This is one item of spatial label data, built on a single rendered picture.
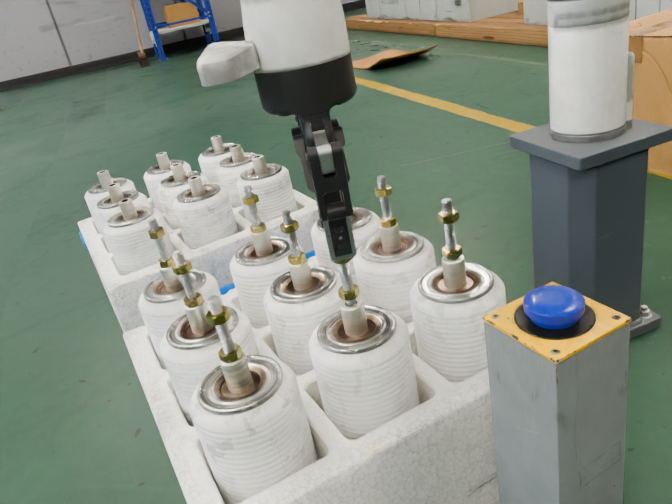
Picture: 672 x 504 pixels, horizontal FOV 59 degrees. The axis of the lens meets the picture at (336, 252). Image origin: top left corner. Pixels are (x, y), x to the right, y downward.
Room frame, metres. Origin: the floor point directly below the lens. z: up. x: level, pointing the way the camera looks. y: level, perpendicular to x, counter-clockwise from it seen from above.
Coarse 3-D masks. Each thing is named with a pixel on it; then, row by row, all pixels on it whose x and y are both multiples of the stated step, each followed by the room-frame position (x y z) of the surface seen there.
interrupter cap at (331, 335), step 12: (336, 312) 0.50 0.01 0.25; (372, 312) 0.49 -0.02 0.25; (384, 312) 0.48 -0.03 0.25; (324, 324) 0.48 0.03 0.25; (336, 324) 0.48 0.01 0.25; (372, 324) 0.47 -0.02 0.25; (384, 324) 0.46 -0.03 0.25; (324, 336) 0.46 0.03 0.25; (336, 336) 0.46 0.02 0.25; (348, 336) 0.46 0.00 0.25; (360, 336) 0.46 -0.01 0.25; (372, 336) 0.45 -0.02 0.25; (384, 336) 0.44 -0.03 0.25; (324, 348) 0.45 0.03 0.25; (336, 348) 0.44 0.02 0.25; (348, 348) 0.44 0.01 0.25; (360, 348) 0.43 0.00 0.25; (372, 348) 0.43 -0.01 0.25
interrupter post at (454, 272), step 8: (448, 264) 0.50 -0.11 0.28; (456, 264) 0.50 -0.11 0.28; (464, 264) 0.51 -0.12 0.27; (448, 272) 0.51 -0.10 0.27; (456, 272) 0.50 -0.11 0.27; (464, 272) 0.51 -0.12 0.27; (448, 280) 0.51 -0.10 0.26; (456, 280) 0.50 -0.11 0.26; (464, 280) 0.51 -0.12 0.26; (456, 288) 0.50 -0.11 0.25
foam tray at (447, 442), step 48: (144, 336) 0.66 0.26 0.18; (144, 384) 0.55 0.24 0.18; (432, 384) 0.45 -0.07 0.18; (480, 384) 0.44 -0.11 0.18; (192, 432) 0.46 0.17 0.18; (336, 432) 0.42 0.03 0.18; (384, 432) 0.40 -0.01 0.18; (432, 432) 0.40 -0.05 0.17; (480, 432) 0.42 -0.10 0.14; (192, 480) 0.39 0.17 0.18; (288, 480) 0.37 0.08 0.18; (336, 480) 0.37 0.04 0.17; (384, 480) 0.38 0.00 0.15; (432, 480) 0.40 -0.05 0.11; (480, 480) 0.42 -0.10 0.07
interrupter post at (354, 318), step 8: (344, 304) 0.47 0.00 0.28; (360, 304) 0.46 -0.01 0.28; (344, 312) 0.46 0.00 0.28; (352, 312) 0.46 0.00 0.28; (360, 312) 0.46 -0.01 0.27; (344, 320) 0.46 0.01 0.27; (352, 320) 0.46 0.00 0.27; (360, 320) 0.46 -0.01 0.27; (344, 328) 0.47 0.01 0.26; (352, 328) 0.46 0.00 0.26; (360, 328) 0.46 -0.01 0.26; (352, 336) 0.46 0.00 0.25
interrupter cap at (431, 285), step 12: (468, 264) 0.54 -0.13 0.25; (432, 276) 0.53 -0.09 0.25; (468, 276) 0.52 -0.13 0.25; (480, 276) 0.51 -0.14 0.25; (492, 276) 0.51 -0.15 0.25; (420, 288) 0.51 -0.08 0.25; (432, 288) 0.51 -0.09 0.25; (444, 288) 0.51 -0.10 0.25; (468, 288) 0.50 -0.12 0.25; (480, 288) 0.49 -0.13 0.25; (432, 300) 0.49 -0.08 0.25; (444, 300) 0.48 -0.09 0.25; (456, 300) 0.48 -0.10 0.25; (468, 300) 0.48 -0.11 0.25
